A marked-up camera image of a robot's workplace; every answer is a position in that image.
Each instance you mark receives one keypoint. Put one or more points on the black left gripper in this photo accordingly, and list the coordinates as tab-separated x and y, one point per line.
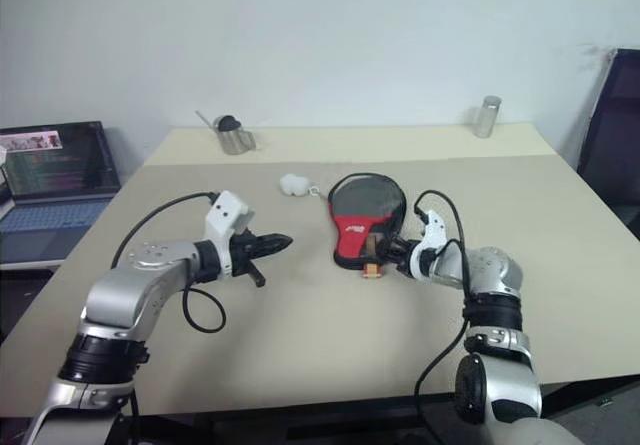
245	255

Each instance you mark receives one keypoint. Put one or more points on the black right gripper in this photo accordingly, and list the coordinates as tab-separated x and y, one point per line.
404	255

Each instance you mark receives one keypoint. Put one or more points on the black red paddle case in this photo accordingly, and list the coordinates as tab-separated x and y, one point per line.
352	235

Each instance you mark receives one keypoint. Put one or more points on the black rubber table tennis paddle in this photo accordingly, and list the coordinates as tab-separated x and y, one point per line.
367	200

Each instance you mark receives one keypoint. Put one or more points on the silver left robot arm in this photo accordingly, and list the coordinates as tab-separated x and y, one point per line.
150	275

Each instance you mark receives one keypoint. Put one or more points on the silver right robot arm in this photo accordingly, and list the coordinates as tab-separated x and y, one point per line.
490	270

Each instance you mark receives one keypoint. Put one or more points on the stainless steel pitcher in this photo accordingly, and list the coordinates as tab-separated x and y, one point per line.
237	142

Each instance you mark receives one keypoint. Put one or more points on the black round object in pitcher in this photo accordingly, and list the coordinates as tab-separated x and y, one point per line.
227	122

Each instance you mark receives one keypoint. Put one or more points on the thin metal straw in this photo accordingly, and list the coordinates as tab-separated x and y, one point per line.
205	119

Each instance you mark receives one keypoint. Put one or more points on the open laptop computer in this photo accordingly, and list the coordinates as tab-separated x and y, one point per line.
50	175

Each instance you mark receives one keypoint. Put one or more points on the black chair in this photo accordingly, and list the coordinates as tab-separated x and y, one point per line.
615	130

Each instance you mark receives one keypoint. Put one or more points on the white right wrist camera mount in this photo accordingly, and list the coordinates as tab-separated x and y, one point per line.
432	235

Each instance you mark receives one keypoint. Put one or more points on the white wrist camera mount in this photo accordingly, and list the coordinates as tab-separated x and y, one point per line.
225	215
432	235

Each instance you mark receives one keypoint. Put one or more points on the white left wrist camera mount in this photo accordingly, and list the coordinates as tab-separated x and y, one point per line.
225	215

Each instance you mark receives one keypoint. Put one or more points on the black table frame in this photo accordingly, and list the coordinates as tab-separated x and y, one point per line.
300	415

